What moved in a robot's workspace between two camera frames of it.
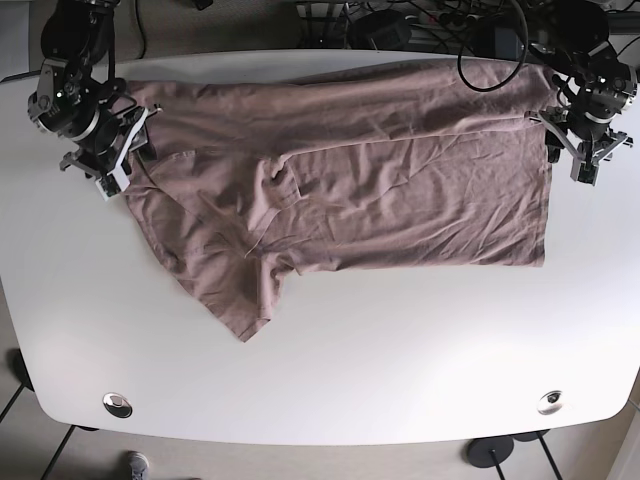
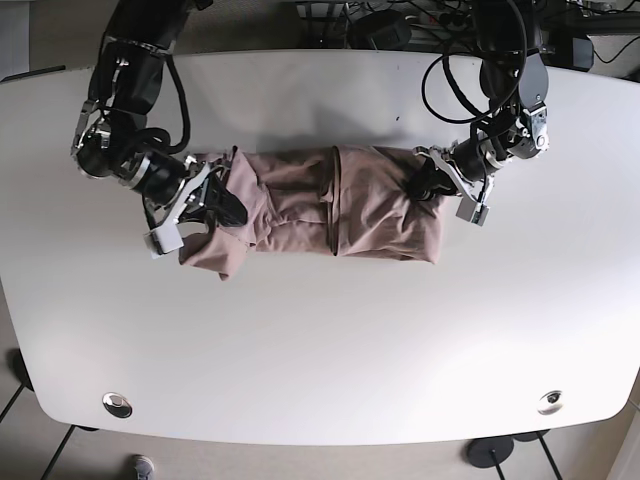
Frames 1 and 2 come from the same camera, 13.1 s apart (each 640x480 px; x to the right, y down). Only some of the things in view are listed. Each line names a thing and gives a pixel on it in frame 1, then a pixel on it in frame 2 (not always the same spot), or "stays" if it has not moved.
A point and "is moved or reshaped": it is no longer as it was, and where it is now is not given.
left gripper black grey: [108, 142] → [167, 203]
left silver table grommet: [117, 405] stays
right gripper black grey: [579, 132] → [466, 162]
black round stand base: [479, 451] stays
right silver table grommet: [550, 403] stays
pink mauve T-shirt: [247, 183] is moved or reshaped
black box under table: [384, 29] stays
